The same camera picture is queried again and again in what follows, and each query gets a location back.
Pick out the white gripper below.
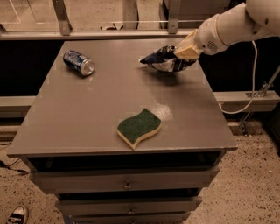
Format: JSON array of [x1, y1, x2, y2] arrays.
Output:
[[174, 14, 228, 60]]

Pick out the blue chip bag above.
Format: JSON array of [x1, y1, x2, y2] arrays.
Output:
[[140, 45, 196, 73]]

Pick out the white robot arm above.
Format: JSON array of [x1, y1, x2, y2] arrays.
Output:
[[174, 0, 280, 60]]

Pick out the green and yellow sponge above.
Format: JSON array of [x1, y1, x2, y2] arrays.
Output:
[[116, 108, 161, 150]]

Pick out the blue soda can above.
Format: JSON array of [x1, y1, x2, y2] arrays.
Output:
[[63, 50, 95, 76]]

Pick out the grey drawer cabinet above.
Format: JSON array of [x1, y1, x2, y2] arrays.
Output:
[[6, 38, 239, 224]]

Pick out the middle grey drawer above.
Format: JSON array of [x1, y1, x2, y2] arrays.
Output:
[[56, 196, 202, 215]]

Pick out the grey drawer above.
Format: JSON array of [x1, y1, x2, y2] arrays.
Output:
[[30, 165, 220, 194], [72, 212, 190, 224], [56, 196, 202, 215]]

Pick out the top grey drawer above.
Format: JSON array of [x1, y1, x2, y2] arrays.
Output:
[[30, 165, 220, 194]]

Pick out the bottom grey drawer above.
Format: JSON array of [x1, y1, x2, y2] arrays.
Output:
[[72, 212, 190, 224]]

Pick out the black and white sneaker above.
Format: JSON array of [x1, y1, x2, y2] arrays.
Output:
[[5, 205, 29, 224]]

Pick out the metal railing frame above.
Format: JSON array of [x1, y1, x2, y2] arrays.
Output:
[[0, 0, 202, 40]]

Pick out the black floor cable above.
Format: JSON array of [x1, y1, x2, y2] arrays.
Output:
[[0, 141, 31, 175]]

